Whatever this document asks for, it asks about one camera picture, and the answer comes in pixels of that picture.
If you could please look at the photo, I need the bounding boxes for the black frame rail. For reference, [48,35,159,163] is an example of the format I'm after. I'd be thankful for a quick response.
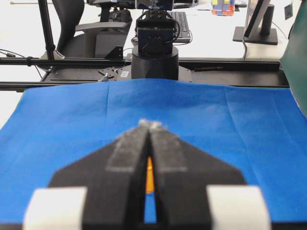
[0,57,280,71]

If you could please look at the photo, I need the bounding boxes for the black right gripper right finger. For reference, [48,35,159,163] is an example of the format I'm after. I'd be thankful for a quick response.
[148,122,272,230]

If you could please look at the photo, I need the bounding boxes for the black vertical pole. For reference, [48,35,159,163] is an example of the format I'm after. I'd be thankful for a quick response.
[38,0,55,60]

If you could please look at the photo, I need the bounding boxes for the blue cloth mat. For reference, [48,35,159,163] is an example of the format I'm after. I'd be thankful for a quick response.
[0,79,307,223]

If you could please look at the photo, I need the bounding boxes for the colourful box on desk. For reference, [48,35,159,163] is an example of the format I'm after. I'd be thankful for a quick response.
[211,0,235,16]

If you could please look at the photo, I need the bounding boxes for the black office chair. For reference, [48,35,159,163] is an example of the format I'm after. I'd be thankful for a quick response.
[52,0,135,58]

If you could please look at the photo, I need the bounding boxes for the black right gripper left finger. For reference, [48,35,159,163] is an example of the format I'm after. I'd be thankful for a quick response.
[23,124,151,230]

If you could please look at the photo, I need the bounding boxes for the orange cylindrical block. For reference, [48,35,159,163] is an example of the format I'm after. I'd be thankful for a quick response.
[146,157,154,194]

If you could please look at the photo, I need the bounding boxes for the black keyboard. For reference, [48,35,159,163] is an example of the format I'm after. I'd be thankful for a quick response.
[168,11,192,43]

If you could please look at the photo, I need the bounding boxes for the black monitor stand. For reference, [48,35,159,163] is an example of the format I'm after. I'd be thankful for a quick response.
[233,0,278,46]

